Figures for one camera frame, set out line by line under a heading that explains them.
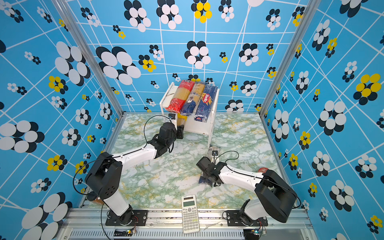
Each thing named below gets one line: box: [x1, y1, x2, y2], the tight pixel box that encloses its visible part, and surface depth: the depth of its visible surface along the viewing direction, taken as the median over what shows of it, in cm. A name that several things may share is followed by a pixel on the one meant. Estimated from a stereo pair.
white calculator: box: [181, 194, 200, 234], surface depth 75 cm
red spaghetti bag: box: [165, 80, 196, 114], surface depth 80 cm
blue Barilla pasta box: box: [194, 84, 218, 123], surface depth 75 cm
